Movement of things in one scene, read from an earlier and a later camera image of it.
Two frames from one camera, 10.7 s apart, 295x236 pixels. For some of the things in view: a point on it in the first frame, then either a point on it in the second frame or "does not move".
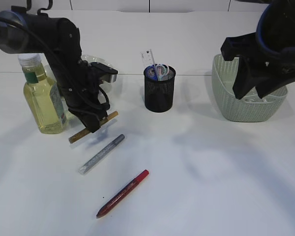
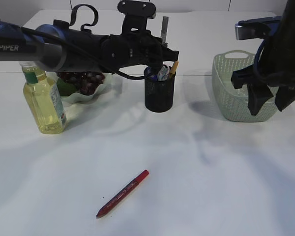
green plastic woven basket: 251,107 does not move
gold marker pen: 85,132 to 174,68
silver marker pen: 82,168 to 164,30
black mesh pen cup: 159,95 does not move
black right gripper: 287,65 to 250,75
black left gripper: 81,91 to 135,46
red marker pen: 120,196 does not move
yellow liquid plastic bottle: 42,95 does not move
